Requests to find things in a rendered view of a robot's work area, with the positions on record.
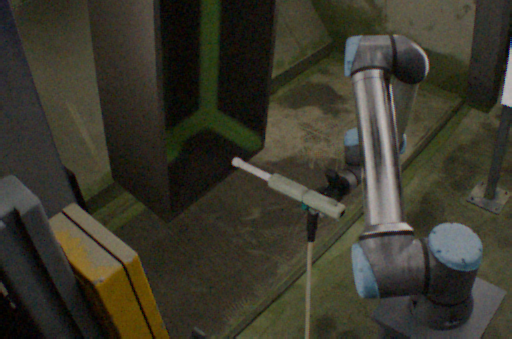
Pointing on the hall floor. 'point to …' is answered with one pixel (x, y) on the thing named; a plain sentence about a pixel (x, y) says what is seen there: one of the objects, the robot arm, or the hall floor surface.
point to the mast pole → (498, 152)
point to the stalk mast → (40, 269)
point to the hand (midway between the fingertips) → (311, 207)
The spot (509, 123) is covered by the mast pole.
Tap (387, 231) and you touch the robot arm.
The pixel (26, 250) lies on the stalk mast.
